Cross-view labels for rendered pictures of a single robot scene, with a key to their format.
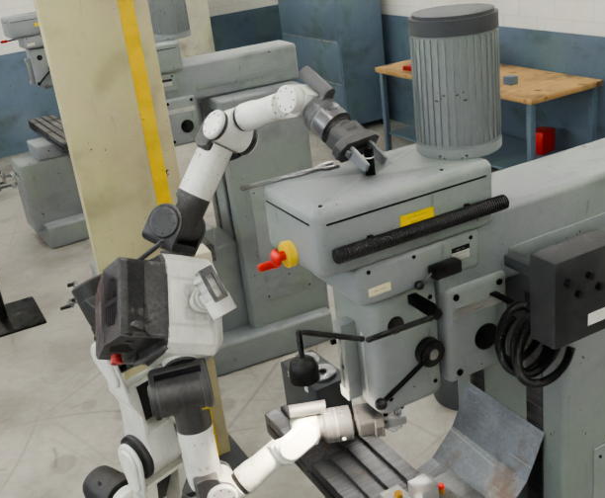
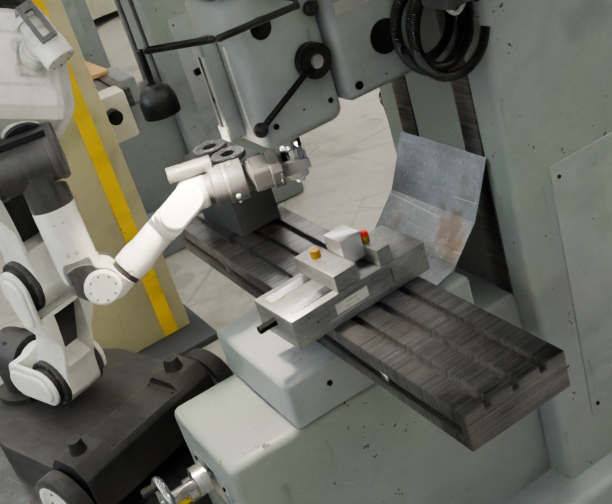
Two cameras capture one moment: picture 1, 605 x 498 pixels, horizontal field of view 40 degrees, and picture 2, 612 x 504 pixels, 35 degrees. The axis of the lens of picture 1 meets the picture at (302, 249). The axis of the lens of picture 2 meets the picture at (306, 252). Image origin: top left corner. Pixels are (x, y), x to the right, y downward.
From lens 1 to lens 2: 54 cm
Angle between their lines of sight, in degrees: 5
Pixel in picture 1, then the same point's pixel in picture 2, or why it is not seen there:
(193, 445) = (52, 225)
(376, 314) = (231, 15)
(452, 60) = not seen: outside the picture
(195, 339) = (33, 100)
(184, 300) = (12, 56)
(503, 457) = (448, 204)
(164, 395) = (2, 167)
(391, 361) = (266, 76)
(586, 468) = (544, 193)
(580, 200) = not seen: outside the picture
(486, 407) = (423, 153)
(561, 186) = not seen: outside the picture
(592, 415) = (538, 123)
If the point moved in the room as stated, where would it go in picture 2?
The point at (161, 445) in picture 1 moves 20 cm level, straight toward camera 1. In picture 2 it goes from (48, 266) to (55, 300)
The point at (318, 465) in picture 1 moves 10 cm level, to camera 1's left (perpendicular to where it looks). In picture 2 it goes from (237, 259) to (198, 271)
